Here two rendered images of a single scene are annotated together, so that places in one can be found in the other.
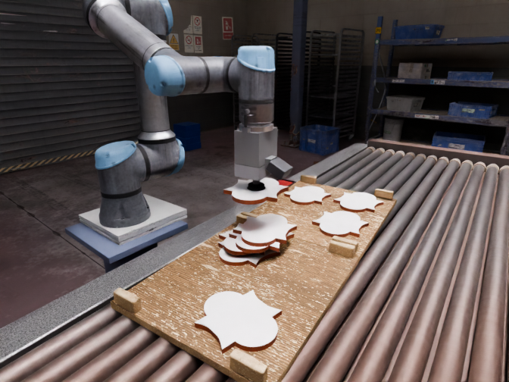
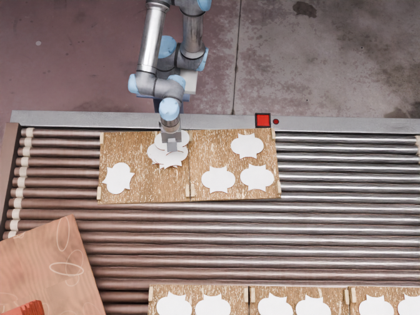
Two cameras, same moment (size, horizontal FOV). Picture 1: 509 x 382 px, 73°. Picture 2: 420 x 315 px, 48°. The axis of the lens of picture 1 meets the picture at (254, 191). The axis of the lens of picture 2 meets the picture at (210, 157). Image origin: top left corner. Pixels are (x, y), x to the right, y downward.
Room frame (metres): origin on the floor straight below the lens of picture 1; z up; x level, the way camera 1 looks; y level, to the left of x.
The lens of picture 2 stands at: (0.34, -0.75, 2.95)
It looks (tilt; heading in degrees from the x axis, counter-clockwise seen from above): 68 degrees down; 50
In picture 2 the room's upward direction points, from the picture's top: 5 degrees clockwise
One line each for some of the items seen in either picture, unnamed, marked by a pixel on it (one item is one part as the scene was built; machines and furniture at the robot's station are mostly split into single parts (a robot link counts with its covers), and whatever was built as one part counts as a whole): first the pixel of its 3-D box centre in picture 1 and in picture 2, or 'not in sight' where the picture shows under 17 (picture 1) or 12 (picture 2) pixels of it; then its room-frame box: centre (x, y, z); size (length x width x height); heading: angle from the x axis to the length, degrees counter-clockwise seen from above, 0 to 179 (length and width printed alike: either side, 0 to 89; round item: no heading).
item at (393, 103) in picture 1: (404, 103); not in sight; (5.23, -2.23, 0.74); 0.44 x 0.36 x 0.20; 36
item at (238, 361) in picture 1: (248, 366); (99, 194); (0.37, 0.01, 0.95); 0.06 x 0.02 x 0.03; 57
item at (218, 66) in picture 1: (219, 74); (170, 89); (0.81, 0.08, 1.33); 0.11 x 0.11 x 0.08; 45
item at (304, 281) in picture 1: (247, 280); (144, 166); (0.61, 0.02, 0.93); 0.41 x 0.35 x 0.02; 147
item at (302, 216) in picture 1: (322, 211); (233, 163); (0.95, -0.21, 0.93); 0.41 x 0.35 x 0.02; 148
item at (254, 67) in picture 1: (254, 74); (169, 112); (0.76, 0.00, 1.33); 0.09 x 0.08 x 0.11; 45
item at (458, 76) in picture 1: (469, 76); not in sight; (4.72, -2.81, 1.14); 0.50 x 0.38 x 0.11; 59
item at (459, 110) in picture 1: (473, 109); not in sight; (4.69, -2.93, 0.72); 0.50 x 0.38 x 0.16; 43
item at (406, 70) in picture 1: (414, 70); not in sight; (5.22, -2.30, 1.20); 0.36 x 0.28 x 0.22; 38
